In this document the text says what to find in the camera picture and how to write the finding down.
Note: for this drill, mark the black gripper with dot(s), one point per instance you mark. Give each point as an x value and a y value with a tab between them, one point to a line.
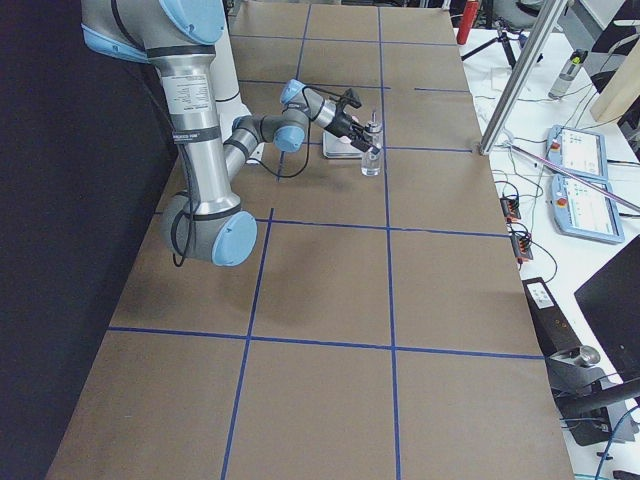
343	123

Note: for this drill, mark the glass sauce dispenser bottle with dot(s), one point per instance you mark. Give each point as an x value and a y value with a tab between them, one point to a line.
371	159

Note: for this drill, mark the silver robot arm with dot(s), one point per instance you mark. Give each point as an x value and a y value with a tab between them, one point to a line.
187	43

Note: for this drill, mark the silver digital kitchen scale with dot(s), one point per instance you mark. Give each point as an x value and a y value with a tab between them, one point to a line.
338	147

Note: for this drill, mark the orange connector block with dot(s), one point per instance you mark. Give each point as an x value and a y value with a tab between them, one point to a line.
510	209

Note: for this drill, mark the red cylinder bottle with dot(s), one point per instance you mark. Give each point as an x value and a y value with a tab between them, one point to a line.
467	20

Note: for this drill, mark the upper blue teach pendant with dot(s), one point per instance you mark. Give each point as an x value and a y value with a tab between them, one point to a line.
582	152

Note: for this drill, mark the blue teach pendant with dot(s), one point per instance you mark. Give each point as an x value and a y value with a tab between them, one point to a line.
582	212
582	152

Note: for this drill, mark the clear water bottle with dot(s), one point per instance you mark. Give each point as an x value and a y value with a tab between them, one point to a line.
568	73

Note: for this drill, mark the lower blue teach pendant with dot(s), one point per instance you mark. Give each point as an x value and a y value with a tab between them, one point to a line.
582	212

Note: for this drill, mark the wooden beam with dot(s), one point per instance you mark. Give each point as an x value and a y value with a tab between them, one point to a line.
623	89

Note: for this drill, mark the black box with label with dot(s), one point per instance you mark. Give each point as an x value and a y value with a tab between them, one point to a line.
553	330

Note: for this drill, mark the black monitor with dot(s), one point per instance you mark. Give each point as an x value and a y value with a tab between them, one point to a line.
609	301

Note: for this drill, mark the black clamp metal knob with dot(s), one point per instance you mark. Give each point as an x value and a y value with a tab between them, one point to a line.
591	405

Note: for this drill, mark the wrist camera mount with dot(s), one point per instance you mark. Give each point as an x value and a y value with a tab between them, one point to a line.
348	98

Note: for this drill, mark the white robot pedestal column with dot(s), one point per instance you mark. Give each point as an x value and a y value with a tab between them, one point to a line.
227	94

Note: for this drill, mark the black camera tripod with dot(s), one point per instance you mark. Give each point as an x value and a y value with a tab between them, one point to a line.
506	36

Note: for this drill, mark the aluminium frame post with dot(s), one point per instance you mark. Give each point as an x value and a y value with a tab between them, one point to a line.
543	27

